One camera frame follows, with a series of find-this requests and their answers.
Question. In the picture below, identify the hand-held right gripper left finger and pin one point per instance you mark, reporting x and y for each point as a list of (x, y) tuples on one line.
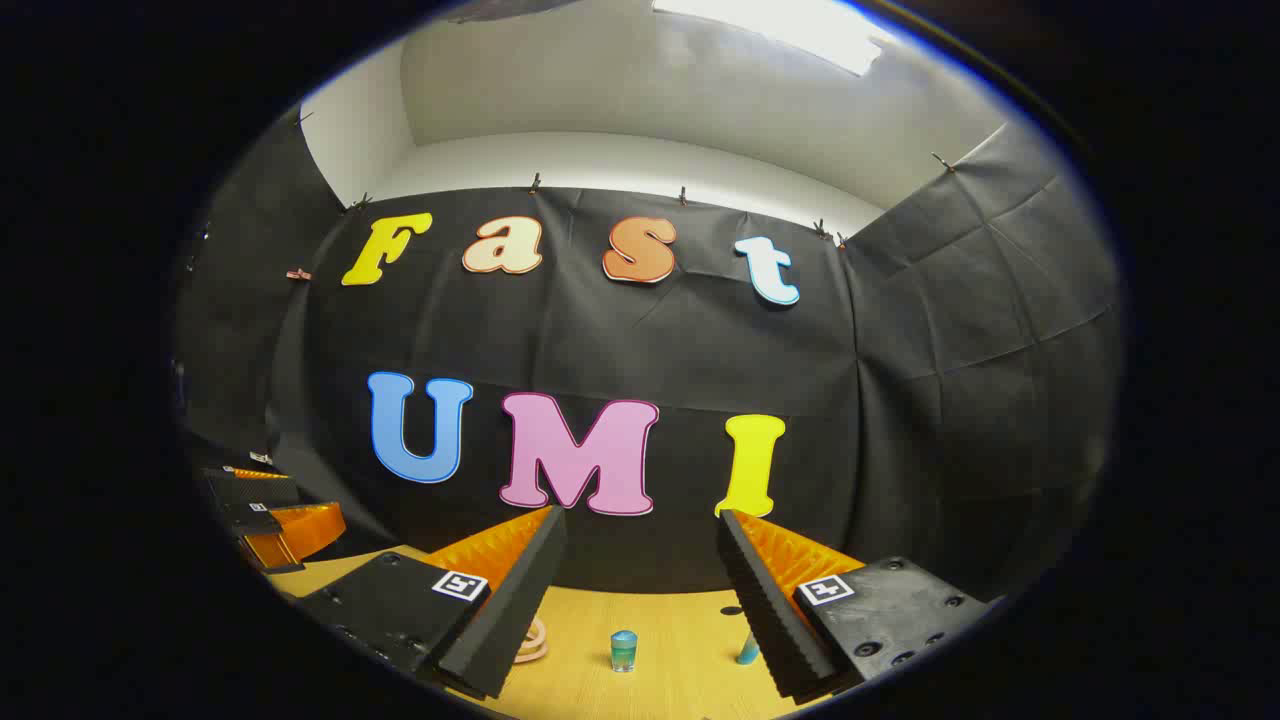
[(505, 620)]

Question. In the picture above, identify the blue tube with silver end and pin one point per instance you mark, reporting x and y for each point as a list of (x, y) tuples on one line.
[(748, 650)]

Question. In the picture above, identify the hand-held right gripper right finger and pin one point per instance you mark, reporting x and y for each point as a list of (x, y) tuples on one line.
[(770, 620)]

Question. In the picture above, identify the black backdrop cloth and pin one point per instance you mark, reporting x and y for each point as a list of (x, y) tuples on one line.
[(650, 340)]

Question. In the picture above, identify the clear bottle with blue cap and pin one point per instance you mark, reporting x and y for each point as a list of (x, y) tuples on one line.
[(624, 652)]

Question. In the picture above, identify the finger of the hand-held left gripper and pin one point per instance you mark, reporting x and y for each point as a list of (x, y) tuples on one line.
[(255, 490), (290, 535)]

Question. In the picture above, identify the pink suitcase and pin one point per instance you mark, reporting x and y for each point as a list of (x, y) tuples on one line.
[(538, 645)]

